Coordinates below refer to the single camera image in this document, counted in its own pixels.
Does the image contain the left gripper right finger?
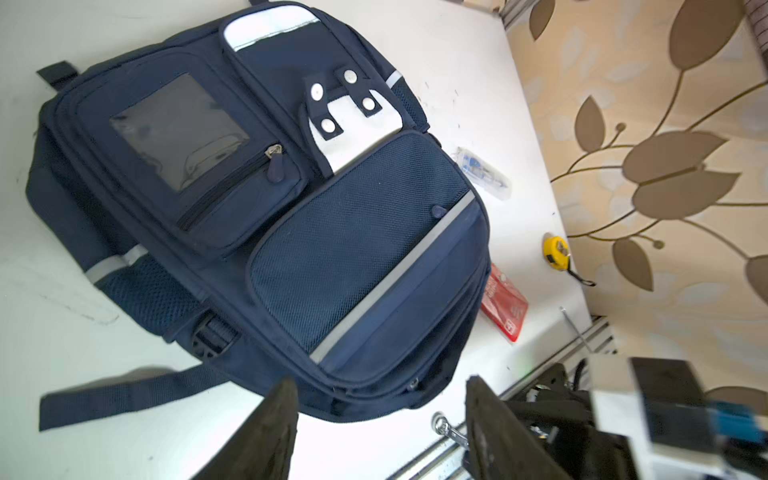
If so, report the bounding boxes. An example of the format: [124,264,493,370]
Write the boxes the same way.
[465,376,570,479]

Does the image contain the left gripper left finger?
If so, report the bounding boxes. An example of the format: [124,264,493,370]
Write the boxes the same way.
[195,378,298,479]

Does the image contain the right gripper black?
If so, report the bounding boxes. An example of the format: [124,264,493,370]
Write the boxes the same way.
[505,362,638,479]

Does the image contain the navy blue student backpack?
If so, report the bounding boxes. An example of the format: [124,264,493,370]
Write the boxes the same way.
[26,1,491,430]

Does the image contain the silver combination wrench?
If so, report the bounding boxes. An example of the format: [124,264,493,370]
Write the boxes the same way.
[431,412,469,451]

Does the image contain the red packet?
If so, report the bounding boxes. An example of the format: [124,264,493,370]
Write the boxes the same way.
[481,264,529,342]

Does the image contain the yellow tape measure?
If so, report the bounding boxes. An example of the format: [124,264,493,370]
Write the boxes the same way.
[542,234,596,287]

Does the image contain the clear pen case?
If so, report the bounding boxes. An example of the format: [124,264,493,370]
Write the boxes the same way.
[454,148,512,201]

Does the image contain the black handled screwdriver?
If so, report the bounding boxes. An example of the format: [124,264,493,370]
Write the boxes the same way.
[559,306,594,354]

